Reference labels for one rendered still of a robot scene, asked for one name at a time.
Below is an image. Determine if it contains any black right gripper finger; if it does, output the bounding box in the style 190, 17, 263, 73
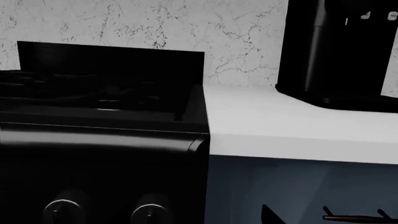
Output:
261, 203, 289, 224

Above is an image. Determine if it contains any brass cabinet handle bar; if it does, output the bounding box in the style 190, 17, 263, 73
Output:
322, 205, 398, 222

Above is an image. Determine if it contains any blue base cabinet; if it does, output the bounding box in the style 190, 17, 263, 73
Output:
204, 154, 398, 224

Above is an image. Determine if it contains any black kitchen stove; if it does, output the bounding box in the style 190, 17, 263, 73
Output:
0, 40, 211, 224

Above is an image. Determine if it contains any black coffee machine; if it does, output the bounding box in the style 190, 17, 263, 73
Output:
275, 0, 398, 114

